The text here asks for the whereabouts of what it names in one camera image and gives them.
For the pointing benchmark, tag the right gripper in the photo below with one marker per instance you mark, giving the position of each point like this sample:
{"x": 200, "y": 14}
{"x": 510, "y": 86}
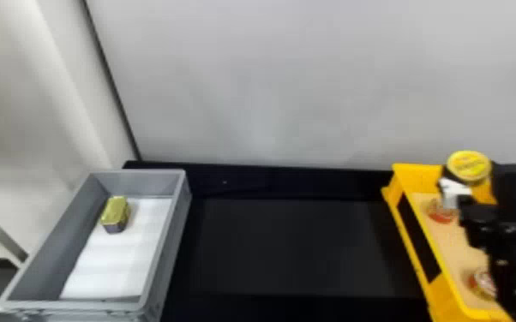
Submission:
{"x": 478, "y": 220}

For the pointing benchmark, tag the red can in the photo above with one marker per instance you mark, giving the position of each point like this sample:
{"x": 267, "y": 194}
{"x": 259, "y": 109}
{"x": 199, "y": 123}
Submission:
{"x": 438, "y": 215}
{"x": 480, "y": 284}

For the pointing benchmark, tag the yellow rectangular box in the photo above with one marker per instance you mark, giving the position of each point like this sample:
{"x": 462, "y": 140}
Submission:
{"x": 413, "y": 180}

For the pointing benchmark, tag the yellow rectangular tin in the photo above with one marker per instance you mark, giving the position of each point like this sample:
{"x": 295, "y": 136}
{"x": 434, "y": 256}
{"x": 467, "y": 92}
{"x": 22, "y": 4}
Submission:
{"x": 115, "y": 213}

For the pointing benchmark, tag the white foam pad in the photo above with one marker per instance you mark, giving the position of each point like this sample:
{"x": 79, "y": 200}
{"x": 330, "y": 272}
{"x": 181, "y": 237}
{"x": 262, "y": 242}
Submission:
{"x": 118, "y": 256}

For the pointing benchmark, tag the grey crate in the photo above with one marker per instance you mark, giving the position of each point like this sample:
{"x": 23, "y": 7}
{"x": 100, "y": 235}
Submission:
{"x": 51, "y": 252}

